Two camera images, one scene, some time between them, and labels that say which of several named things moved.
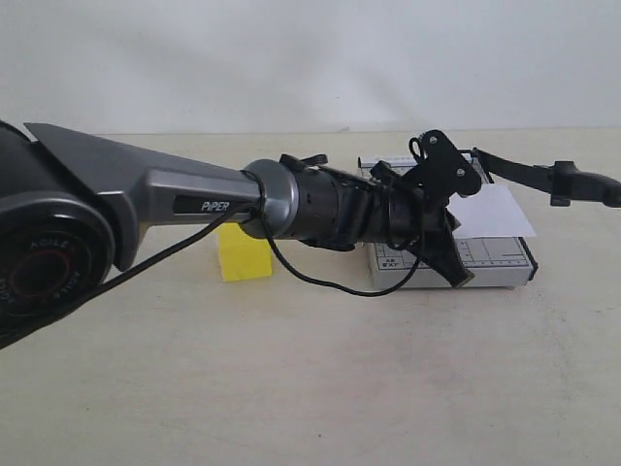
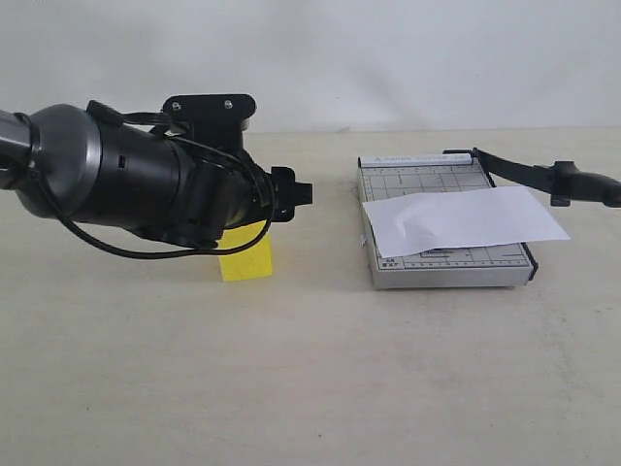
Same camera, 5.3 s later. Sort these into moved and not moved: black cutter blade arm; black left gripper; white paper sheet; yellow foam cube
Moved: black left gripper; white paper sheet
Not moved: black cutter blade arm; yellow foam cube
